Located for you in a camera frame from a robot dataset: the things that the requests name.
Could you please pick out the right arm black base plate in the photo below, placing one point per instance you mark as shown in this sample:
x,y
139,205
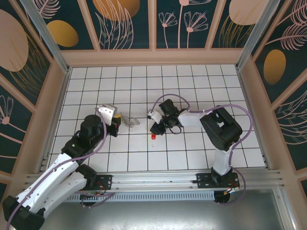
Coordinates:
x,y
204,179

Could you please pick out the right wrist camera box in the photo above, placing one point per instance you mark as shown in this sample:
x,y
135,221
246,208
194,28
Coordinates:
x,y
155,117

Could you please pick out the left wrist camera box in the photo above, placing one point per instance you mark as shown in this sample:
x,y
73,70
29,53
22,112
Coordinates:
x,y
106,113

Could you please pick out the yellow power connector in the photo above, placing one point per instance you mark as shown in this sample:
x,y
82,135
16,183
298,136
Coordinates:
x,y
227,192

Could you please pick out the aluminium corner post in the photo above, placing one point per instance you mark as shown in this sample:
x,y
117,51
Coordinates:
x,y
254,36
48,36

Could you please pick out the aluminium table edge rail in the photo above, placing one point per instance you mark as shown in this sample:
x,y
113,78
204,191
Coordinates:
x,y
62,95
251,107

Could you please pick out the small circuit board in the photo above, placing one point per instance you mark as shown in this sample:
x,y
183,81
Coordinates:
x,y
92,195

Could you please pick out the grey metal sheet panel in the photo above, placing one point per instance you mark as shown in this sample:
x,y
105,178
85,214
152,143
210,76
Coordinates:
x,y
153,215

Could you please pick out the aluminium mounting rail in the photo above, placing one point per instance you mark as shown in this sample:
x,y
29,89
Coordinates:
x,y
153,178

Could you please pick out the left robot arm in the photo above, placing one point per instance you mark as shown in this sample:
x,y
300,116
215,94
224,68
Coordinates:
x,y
48,177

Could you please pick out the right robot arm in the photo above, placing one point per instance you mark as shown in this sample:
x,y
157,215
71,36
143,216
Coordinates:
x,y
220,129

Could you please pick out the key with red tag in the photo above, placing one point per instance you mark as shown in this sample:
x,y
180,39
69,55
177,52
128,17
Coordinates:
x,y
153,137

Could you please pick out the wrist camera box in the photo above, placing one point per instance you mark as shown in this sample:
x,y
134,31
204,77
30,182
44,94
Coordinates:
x,y
155,117
106,113

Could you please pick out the metal keyring holder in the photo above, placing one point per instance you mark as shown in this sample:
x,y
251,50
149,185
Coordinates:
x,y
127,121

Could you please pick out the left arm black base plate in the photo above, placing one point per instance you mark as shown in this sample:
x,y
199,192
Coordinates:
x,y
105,179

